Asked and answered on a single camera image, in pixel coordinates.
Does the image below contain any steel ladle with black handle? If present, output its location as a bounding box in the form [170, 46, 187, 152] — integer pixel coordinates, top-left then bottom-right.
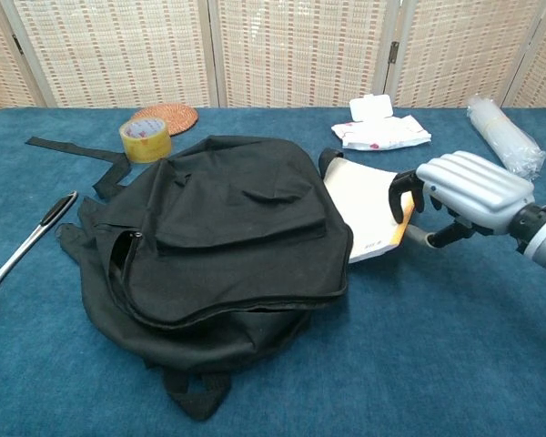
[0, 190, 79, 310]

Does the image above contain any blue felt table cover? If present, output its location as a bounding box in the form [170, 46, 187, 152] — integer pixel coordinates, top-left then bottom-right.
[0, 107, 546, 437]

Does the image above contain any white wet wipes pack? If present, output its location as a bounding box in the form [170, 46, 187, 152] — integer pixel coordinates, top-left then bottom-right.
[330, 93, 433, 151]

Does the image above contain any round woven rattan coaster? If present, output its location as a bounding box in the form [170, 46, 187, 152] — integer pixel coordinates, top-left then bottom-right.
[130, 103, 199, 137]

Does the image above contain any woven bamboo folding screen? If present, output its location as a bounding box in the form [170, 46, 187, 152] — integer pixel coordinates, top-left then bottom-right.
[0, 0, 546, 117]

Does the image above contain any white book with yellow spine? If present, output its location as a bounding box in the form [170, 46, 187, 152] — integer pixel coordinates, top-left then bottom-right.
[321, 157, 416, 265]

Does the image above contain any yellow packing tape roll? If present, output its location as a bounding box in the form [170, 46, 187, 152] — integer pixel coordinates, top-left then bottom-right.
[119, 117, 173, 164]

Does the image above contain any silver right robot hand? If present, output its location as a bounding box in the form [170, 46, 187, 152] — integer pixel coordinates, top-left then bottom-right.
[388, 149, 537, 250]

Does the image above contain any black fabric backpack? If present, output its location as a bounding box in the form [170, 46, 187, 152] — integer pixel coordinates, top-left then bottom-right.
[25, 135, 352, 422]

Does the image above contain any clear plastic straw bundle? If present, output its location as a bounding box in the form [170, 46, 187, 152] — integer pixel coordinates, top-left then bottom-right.
[465, 93, 546, 177]

